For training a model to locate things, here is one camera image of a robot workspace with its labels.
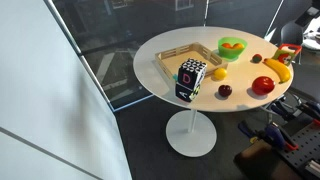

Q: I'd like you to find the dark grey chair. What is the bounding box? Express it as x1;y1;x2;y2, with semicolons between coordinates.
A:
279;20;305;65

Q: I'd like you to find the grey window frame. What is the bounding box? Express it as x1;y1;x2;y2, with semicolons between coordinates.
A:
43;0;155;113

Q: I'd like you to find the yellow toy lemon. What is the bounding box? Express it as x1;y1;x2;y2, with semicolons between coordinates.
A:
213;67;229;81

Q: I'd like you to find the silver aluminium rail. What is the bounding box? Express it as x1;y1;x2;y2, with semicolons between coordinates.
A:
304;159;320;178

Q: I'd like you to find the blue bar clamp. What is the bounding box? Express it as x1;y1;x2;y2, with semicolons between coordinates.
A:
295;99;320;122
269;102;296;122

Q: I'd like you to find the green plastic bowl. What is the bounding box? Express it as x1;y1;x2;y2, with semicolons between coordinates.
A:
217;36;249;62

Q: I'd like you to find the blue clamp with orange tip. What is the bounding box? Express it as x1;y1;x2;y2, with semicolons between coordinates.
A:
237;119;300;153

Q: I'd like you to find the brown flat board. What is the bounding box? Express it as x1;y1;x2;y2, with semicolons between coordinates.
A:
233;139;303;180

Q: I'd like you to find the triangle pattern plush cube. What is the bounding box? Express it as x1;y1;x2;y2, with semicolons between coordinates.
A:
172;58;208;91

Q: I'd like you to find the white table pedestal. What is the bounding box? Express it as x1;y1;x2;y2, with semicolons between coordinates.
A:
165;109;218;158

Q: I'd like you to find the black perforated board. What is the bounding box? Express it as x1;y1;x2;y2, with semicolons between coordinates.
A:
273;120;320;180

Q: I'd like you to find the big red toy apple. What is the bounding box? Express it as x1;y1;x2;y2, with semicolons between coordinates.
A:
251;75;276;97

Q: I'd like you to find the yellow toy banana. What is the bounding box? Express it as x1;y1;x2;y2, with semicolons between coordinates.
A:
263;57;292;84

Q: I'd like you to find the white background desk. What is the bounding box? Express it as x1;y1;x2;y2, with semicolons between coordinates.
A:
301;14;320;51

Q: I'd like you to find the small red green fruit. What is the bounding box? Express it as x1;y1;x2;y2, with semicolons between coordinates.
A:
251;53;263;64

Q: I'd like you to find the dark red plum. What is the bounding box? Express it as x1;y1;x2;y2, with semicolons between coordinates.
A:
218;84;233;98

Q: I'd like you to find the wooden slatted crate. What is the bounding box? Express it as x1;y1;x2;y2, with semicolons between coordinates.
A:
154;41;229;81

